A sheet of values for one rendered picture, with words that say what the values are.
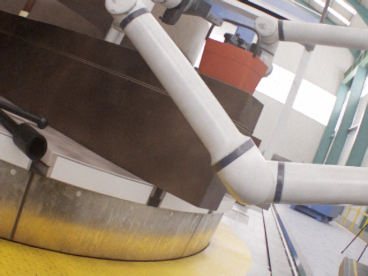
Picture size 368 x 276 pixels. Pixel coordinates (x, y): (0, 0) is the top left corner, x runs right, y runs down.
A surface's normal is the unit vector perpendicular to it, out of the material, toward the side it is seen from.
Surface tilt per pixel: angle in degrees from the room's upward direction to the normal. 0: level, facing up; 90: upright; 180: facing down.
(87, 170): 90
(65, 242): 90
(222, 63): 97
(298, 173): 61
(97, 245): 90
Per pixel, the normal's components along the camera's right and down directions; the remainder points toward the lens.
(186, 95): -0.29, 0.10
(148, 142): -0.47, -0.21
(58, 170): 0.70, 0.32
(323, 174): -0.04, -0.55
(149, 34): -0.01, -0.11
